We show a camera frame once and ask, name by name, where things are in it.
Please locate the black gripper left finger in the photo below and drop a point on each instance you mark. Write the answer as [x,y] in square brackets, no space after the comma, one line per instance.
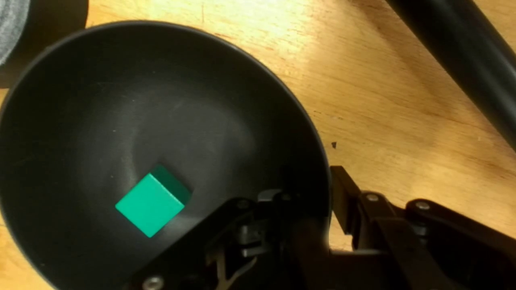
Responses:
[215,241]

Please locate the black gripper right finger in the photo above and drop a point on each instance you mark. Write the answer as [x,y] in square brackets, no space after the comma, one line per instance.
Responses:
[419,246]

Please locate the black bowl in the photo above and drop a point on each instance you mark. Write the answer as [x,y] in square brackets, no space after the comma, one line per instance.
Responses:
[106,96]

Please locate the green cube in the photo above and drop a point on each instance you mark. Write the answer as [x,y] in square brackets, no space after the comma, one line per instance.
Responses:
[147,206]

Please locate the grey tape roll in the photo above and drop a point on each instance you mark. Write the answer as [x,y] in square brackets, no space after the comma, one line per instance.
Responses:
[53,32]

